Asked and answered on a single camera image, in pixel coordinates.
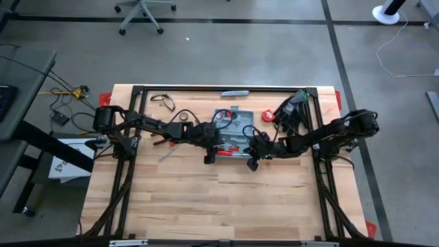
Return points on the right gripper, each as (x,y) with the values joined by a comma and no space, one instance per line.
(261,145)

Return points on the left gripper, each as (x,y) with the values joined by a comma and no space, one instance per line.
(209,135)

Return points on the red bit holder strip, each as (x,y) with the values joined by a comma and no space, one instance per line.
(226,119)

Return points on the grey plastic tool case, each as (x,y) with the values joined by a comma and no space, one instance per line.
(241,118)

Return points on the black tape roll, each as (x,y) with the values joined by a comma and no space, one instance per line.
(180,116)

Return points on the red tape measure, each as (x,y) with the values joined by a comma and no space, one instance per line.
(268,116)

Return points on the grey utility knife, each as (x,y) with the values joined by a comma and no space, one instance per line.
(235,93)

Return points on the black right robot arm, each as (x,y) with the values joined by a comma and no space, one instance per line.
(308,139)

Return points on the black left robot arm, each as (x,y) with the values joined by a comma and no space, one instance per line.
(154,124)

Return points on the black work gloves pair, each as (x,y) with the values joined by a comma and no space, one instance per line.
(291,109)

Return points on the clear safety glasses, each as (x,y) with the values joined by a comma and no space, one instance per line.
(161,97)

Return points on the white cardboard box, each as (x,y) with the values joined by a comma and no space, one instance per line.
(68,164)

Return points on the black side table legs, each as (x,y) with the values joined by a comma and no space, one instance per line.
(51,144)

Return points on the office chair base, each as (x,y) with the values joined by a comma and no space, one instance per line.
(140,8)

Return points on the grey metal floor foot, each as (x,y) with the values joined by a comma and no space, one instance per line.
(433,103)

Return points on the white round-base floor stand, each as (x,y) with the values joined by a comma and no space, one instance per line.
(384,17)

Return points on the low grey side table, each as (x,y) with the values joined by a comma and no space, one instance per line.
(10,164)

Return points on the black keyboard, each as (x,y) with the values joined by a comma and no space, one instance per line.
(7,101)

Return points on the small white plug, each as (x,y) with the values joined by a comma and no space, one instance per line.
(426,25)

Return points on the grey metal table leg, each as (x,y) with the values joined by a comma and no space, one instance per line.
(430,7)

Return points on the black aluminium table frame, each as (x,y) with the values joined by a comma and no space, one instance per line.
(192,88)

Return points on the black table edge rail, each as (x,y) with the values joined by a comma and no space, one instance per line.
(188,244)

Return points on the silver rail bracket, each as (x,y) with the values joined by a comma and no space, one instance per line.
(128,243)
(319,244)

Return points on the black clamp with grey bracket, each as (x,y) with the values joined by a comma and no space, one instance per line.
(99,141)

